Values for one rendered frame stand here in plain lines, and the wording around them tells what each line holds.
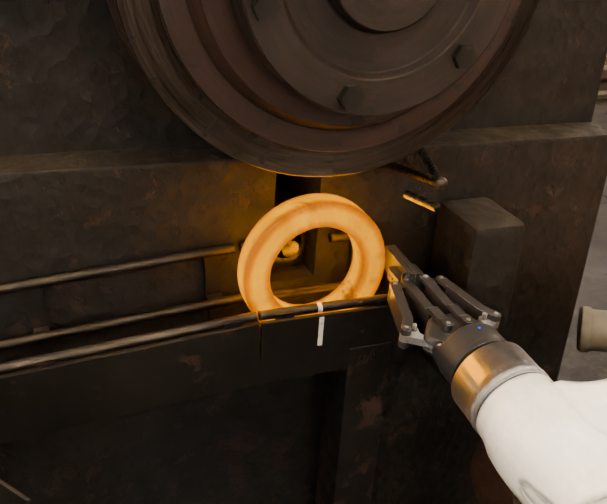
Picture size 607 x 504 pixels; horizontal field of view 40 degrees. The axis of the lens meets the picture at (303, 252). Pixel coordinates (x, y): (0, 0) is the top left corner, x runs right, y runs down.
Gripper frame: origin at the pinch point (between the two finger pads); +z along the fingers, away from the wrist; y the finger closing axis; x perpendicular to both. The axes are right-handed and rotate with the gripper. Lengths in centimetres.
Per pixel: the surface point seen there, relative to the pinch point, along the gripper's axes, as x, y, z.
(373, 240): 4.3, -4.0, 0.6
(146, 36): 29.4, -31.2, 0.9
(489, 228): 5.5, 10.7, -1.5
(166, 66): 26.5, -29.3, 0.7
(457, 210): 5.2, 9.4, 4.0
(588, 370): -80, 98, 56
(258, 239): 5.8, -18.5, 1.0
